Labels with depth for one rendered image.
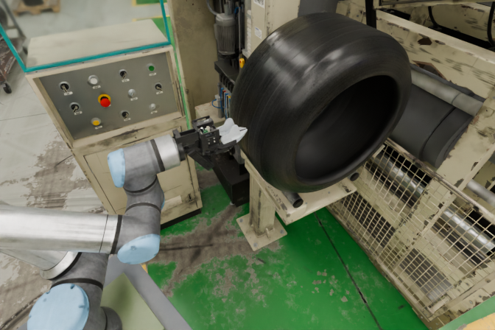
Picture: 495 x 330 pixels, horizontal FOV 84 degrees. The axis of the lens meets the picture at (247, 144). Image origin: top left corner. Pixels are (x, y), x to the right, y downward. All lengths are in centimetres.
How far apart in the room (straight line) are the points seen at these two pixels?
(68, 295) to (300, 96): 85
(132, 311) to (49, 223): 62
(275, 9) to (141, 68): 65
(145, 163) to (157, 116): 79
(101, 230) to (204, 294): 124
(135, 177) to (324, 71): 53
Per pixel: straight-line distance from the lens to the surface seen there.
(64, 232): 72
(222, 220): 209
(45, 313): 105
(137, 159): 72
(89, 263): 110
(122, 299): 127
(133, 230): 72
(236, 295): 186
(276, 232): 203
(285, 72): 75
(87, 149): 149
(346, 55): 76
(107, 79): 136
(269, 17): 102
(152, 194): 79
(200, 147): 77
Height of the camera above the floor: 176
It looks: 43 degrees down
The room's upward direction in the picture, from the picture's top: straight up
